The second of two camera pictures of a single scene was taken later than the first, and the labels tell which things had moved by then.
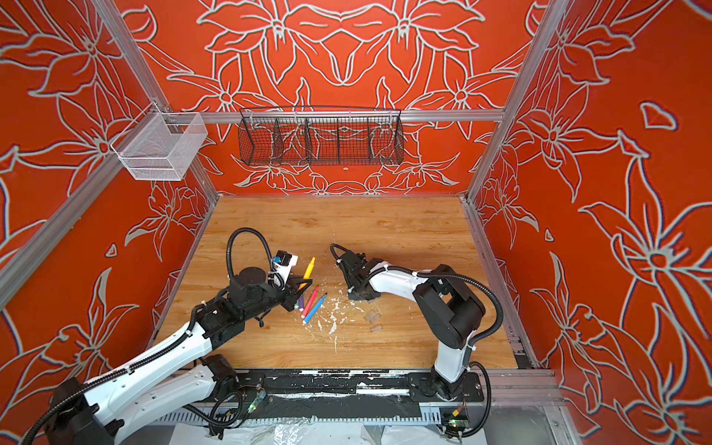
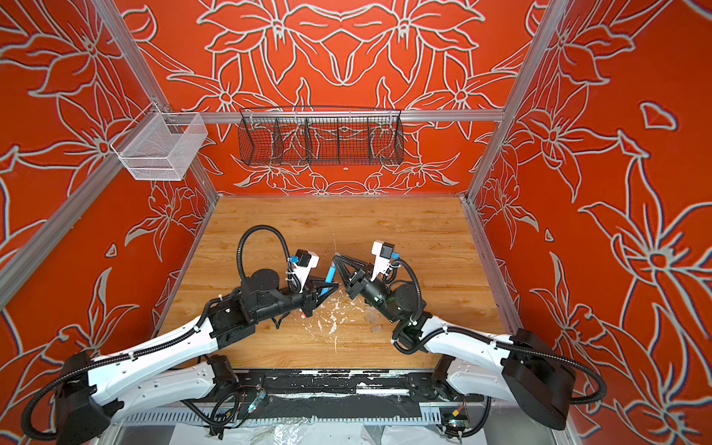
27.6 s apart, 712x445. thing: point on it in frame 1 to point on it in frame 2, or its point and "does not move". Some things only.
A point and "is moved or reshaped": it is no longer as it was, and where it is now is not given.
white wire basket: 160,146 does not move
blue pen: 316,310 is moved or reshaped
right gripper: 349,284 to 352,289
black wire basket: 320,136 does not move
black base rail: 350,391 does not move
